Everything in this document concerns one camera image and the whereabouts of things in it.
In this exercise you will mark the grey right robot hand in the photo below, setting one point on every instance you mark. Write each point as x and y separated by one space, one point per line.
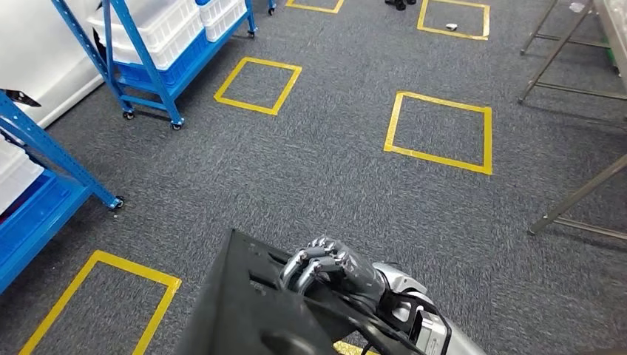
357 279

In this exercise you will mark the black plastic plate part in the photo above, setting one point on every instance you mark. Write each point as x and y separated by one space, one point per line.
235 304

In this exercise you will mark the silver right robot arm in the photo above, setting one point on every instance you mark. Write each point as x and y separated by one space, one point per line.
397 279

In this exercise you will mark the blue wheeled shelf rack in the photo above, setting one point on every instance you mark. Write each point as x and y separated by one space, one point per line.
161 93
54 152

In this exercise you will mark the small white object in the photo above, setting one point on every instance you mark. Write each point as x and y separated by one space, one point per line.
451 26

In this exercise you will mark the blue plastic crate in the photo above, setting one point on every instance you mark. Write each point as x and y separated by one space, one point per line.
34 230
191 66

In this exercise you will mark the small black object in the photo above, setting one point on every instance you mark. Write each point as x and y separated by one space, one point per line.
399 4

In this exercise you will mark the white plastic crate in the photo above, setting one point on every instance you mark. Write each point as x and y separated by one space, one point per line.
14 171
181 49
223 19
156 24

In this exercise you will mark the steel table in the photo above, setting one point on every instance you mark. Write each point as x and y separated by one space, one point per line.
615 29

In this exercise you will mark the black plastic object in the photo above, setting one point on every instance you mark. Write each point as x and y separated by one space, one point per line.
22 98

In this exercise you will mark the white car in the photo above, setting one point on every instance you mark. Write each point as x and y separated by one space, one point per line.
34 49

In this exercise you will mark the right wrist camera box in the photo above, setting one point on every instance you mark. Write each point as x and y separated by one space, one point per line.
431 333

